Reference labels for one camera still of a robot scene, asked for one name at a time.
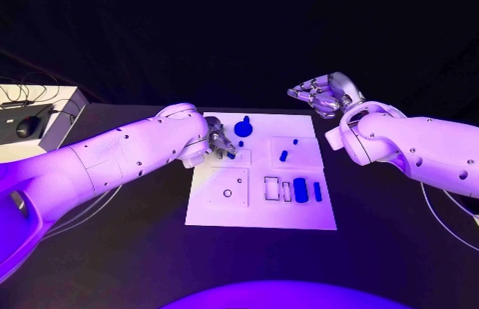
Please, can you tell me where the black cable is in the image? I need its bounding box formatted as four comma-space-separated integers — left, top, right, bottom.
0, 71, 78, 125

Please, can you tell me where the black computer mouse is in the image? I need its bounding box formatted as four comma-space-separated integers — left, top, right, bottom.
14, 116, 42, 139

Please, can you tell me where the white cable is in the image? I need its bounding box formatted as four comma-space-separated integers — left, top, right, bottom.
418, 181, 479, 251
40, 184, 124, 240

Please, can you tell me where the thick blue cylinder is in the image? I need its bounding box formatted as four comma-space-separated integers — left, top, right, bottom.
292, 177, 309, 204

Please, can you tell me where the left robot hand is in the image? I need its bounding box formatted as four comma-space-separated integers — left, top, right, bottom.
204, 116, 239, 159

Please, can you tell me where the white task board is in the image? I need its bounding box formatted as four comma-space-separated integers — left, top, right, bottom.
184, 112, 338, 231

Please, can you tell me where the black mouse pad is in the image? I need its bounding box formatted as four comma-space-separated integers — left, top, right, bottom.
0, 103, 53, 145

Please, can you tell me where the white desk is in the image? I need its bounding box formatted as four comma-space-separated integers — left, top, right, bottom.
0, 84, 91, 163

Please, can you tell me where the blue gear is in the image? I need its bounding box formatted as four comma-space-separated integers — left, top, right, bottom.
233, 115, 254, 137

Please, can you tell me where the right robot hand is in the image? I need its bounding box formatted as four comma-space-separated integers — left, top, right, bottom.
286, 71, 367, 119

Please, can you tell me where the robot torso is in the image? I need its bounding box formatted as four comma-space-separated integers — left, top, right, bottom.
158, 279, 416, 309

